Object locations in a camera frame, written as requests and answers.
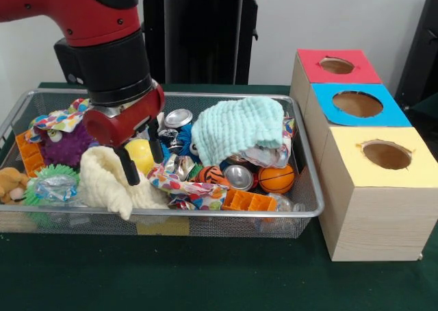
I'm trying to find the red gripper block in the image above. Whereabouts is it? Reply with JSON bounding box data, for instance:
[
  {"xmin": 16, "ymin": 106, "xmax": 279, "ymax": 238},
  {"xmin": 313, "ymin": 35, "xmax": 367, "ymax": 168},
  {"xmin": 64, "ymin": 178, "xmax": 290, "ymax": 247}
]
[{"xmin": 83, "ymin": 83, "xmax": 166, "ymax": 186}]

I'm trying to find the multicolour dotted cloth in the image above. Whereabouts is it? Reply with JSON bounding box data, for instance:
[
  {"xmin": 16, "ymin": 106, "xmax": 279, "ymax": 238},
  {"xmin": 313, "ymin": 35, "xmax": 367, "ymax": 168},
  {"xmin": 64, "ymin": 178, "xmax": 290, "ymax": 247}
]
[
  {"xmin": 24, "ymin": 98, "xmax": 90, "ymax": 144},
  {"xmin": 146, "ymin": 163, "xmax": 230, "ymax": 212}
]

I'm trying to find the shallow clear mesh bin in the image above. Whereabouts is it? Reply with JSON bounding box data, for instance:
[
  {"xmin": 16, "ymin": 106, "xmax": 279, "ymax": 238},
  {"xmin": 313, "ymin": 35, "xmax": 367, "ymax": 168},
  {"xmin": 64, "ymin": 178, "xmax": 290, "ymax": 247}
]
[{"xmin": 0, "ymin": 88, "xmax": 325, "ymax": 239}]

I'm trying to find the wooden box with three holes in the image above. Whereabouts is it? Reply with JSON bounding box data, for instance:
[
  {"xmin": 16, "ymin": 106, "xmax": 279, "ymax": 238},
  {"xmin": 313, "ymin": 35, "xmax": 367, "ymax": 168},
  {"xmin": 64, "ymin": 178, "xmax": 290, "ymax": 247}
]
[{"xmin": 289, "ymin": 48, "xmax": 438, "ymax": 262}]

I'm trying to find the yellow ball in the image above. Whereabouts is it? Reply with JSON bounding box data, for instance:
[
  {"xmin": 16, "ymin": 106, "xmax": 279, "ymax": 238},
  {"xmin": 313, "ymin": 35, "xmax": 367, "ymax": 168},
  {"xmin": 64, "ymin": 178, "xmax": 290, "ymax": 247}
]
[{"xmin": 123, "ymin": 139, "xmax": 155, "ymax": 177}]

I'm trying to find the cream knitted cloth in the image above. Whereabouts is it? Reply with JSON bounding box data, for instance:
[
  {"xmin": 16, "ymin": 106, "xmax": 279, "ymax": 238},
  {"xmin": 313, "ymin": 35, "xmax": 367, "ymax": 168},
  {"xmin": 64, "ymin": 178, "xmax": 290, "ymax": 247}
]
[{"xmin": 78, "ymin": 145, "xmax": 170, "ymax": 221}]

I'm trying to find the orange tiger plush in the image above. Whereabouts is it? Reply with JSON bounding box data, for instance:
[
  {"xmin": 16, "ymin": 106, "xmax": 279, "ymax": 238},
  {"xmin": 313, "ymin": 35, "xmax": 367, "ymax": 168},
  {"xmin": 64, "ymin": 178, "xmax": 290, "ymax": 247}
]
[{"xmin": 198, "ymin": 165, "xmax": 229, "ymax": 185}]

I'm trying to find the purple spiky toy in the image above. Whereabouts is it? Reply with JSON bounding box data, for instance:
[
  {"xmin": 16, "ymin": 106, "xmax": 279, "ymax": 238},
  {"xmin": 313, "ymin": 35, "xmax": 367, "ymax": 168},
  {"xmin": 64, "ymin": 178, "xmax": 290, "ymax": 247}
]
[{"xmin": 40, "ymin": 121, "xmax": 99, "ymax": 168}]

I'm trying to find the mint green knitted cloth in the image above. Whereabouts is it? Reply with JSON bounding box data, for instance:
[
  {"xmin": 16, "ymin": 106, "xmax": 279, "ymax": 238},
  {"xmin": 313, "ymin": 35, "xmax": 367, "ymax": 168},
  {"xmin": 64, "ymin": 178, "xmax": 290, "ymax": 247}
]
[{"xmin": 190, "ymin": 97, "xmax": 285, "ymax": 166}]

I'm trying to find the green spiky ball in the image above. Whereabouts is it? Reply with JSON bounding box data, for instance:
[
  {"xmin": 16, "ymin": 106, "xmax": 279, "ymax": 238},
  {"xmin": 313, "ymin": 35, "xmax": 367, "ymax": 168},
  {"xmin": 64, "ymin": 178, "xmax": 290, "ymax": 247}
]
[{"xmin": 23, "ymin": 163, "xmax": 81, "ymax": 208}]

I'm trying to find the orange plastic grid tray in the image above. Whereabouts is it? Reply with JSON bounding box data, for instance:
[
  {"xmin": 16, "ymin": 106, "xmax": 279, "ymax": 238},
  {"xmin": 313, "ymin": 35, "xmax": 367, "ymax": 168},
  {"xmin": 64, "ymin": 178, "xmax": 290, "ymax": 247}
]
[{"xmin": 221, "ymin": 187, "xmax": 278, "ymax": 212}]

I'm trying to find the orange basketball toy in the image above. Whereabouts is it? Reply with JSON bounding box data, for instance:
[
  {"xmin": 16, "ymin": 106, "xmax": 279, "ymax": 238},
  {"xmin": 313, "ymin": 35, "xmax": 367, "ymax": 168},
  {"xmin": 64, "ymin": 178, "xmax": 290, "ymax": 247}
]
[{"xmin": 257, "ymin": 163, "xmax": 296, "ymax": 195}]

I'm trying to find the dark green side table cloth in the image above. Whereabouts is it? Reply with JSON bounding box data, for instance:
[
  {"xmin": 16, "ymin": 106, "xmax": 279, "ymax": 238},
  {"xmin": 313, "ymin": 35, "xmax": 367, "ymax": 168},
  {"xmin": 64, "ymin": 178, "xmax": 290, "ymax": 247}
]
[{"xmin": 407, "ymin": 97, "xmax": 438, "ymax": 127}]

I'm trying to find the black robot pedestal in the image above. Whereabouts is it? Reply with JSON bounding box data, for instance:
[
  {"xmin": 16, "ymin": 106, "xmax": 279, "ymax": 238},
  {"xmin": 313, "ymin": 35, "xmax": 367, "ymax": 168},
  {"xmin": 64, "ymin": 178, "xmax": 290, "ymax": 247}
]
[{"xmin": 131, "ymin": 0, "xmax": 276, "ymax": 85}]

